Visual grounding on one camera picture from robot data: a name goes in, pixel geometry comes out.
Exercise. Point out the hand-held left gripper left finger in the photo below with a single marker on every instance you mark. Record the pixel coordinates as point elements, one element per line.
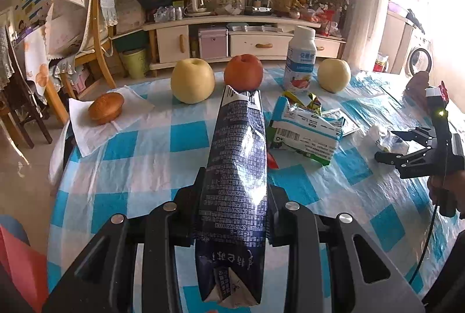
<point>181,222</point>

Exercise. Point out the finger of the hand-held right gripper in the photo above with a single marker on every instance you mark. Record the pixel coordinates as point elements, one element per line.
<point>421,135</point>
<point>403,157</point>

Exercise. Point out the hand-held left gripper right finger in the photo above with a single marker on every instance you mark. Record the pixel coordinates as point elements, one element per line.
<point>278,218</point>

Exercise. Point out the clear wrapper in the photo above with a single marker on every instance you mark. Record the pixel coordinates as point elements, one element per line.
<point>377,137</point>

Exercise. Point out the red snack wrapper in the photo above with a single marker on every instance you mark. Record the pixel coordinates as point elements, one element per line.
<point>272,160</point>

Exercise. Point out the silver sachet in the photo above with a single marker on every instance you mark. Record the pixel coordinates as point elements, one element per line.
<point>347,126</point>

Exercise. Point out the dark blue milk carton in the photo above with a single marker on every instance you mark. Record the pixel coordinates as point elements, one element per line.
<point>236,160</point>

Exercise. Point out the green white packet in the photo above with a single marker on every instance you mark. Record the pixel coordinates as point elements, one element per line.
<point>308,135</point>

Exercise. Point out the green foil wrapper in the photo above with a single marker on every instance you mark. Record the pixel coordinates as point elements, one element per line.
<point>308,102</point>

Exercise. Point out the white napkin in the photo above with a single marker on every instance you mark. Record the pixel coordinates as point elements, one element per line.
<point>87,135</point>

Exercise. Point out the brown muffin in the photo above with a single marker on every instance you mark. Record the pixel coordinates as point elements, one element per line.
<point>106,108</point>

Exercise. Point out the pink bin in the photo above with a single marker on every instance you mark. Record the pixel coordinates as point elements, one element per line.
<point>21,273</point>

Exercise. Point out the person's right hand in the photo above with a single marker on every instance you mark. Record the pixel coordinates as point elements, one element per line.
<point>434,187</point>

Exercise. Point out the brown paper bag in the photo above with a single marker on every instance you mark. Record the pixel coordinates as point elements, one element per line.
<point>421,84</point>

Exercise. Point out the blue checkered tablecloth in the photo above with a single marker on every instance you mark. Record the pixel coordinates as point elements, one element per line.
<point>145,171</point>

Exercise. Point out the washing machine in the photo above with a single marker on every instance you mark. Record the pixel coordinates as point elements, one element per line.
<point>419,57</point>

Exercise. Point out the small yellow apple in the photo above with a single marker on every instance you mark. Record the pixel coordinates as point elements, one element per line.
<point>334,75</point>

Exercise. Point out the white curtain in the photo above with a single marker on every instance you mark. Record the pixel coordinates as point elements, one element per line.
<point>370,8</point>

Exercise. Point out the white fabric covered seat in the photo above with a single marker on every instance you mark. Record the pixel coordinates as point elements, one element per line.
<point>58,157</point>

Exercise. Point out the white yogurt bottle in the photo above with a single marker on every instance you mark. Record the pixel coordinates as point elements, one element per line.
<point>299,62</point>

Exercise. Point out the large yellow apple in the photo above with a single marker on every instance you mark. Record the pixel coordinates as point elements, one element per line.
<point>192,80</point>

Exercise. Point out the red bag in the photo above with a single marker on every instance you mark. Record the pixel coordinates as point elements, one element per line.
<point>327,22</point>

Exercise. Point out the red apple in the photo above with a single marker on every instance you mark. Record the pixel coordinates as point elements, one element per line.
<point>243,72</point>

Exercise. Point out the green wastebasket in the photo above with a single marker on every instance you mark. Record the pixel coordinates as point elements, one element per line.
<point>135,64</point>

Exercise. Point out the blue rounded object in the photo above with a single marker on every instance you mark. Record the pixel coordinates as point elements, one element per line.
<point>12,227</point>

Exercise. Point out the cream television cabinet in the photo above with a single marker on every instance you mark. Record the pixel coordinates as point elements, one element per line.
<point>170,42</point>

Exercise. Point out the pink storage box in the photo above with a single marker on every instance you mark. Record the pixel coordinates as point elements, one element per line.
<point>213,43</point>

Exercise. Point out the yellow wrapped item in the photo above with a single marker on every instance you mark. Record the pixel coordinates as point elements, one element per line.
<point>287,2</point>

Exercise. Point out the light wooden chair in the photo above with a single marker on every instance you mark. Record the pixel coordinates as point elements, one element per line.
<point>96,51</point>

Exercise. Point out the dark wooden chair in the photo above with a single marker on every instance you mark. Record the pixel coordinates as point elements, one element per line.
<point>18,109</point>

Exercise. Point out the pack of small bottles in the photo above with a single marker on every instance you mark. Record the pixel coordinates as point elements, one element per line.
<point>169,13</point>

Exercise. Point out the white sack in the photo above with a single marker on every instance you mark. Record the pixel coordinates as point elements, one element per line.
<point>130,13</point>

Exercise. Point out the white orange printed tablecloth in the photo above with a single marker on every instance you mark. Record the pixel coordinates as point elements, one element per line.
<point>36,62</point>

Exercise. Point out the electric kettle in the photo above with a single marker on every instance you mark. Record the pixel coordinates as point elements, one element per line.
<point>198,2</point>

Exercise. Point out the light blue knitted cloth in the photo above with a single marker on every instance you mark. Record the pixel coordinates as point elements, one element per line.
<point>107,4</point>

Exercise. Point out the white printed chair cloth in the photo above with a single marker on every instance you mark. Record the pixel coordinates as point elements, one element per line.
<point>69,11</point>

